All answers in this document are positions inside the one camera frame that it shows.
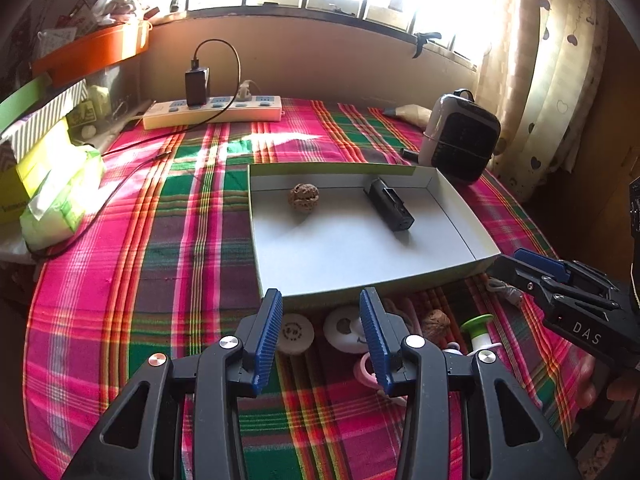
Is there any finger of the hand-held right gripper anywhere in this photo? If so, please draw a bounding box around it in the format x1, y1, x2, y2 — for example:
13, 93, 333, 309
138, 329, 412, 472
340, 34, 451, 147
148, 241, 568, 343
487, 255, 618, 311
515, 248, 623, 301

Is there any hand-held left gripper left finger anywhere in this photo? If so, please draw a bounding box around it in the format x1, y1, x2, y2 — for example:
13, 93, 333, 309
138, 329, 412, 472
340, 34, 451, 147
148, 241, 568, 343
62, 287, 284, 480

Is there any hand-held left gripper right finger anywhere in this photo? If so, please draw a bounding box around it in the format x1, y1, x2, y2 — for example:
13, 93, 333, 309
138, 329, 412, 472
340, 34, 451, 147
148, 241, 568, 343
359, 287, 583, 480

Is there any white disc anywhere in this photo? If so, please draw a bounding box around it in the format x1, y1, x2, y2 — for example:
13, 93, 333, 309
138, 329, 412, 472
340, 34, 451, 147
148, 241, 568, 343
277, 312, 316, 356

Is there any white round holder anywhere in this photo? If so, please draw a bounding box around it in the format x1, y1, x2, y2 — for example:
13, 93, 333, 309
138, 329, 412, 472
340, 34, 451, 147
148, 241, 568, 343
322, 306, 371, 348

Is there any green spool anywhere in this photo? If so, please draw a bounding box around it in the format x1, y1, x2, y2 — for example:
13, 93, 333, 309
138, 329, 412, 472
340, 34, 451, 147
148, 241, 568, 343
460, 314, 503, 358

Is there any brown walnut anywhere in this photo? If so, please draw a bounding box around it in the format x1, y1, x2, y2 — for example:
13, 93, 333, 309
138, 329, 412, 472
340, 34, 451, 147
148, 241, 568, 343
421, 309, 453, 346
287, 183, 321, 213

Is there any green and white cardboard box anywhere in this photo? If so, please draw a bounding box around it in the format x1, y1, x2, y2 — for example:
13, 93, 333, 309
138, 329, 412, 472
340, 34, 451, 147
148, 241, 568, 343
247, 162, 502, 313

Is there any person's right hand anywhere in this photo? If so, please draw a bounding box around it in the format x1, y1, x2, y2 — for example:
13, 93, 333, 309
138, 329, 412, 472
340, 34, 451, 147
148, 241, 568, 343
575, 360, 640, 409

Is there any plaid tablecloth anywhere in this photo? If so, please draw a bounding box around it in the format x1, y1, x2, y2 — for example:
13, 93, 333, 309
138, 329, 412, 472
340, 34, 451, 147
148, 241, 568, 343
25, 97, 596, 480

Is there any floral patterned clothing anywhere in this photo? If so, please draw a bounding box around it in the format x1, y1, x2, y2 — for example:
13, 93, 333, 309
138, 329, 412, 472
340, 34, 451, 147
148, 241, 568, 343
590, 435, 640, 476

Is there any black rectangular device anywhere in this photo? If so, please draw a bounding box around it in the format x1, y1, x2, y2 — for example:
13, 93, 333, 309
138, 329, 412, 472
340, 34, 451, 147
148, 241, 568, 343
363, 177, 417, 233

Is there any grey desk heater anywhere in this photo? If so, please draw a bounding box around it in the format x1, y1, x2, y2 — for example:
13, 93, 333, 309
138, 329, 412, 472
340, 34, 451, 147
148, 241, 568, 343
419, 89, 502, 184

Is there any beige cone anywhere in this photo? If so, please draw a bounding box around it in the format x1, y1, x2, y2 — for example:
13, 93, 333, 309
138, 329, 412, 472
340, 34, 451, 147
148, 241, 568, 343
382, 103, 433, 126

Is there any heart print curtain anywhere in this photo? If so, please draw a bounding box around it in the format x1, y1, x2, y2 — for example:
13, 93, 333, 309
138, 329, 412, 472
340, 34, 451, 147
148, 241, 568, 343
475, 0, 611, 206

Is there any cream power strip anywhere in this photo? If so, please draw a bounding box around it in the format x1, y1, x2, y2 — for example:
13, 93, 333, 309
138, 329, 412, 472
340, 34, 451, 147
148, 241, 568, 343
142, 95, 283, 131

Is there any green tissue pack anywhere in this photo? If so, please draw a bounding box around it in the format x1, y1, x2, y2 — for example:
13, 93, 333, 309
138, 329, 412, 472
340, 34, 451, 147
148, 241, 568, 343
20, 145, 106, 248

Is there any black window clip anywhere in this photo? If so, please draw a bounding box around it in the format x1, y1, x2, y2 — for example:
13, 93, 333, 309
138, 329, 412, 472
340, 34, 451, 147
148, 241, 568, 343
412, 31, 443, 60

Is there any black charger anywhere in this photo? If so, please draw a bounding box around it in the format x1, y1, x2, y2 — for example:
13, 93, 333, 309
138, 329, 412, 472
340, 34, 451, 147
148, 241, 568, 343
185, 57, 211, 108

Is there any yellow-green box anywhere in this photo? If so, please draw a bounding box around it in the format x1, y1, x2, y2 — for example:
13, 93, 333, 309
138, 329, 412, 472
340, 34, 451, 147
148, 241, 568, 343
0, 120, 86, 226

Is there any green labelled package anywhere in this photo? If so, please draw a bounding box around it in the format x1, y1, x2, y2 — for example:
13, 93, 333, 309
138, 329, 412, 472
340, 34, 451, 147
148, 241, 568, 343
67, 85, 113, 128

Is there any striped box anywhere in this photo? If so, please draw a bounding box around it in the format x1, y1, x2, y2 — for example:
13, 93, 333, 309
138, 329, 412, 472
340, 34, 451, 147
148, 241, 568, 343
0, 80, 90, 161

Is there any orange tray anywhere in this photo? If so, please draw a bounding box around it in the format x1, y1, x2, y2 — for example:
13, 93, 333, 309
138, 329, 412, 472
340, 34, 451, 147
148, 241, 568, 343
31, 21, 151, 86

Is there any green flat box lid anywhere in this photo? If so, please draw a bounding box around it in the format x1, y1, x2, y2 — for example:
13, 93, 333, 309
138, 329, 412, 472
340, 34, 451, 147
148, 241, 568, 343
0, 76, 53, 131

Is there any thin black cable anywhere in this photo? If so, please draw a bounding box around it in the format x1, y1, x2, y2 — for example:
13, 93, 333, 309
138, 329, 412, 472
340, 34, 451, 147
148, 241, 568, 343
27, 147, 168, 261

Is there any black charger cable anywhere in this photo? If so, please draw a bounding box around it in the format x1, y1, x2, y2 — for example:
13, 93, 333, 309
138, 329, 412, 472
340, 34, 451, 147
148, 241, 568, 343
120, 38, 242, 131

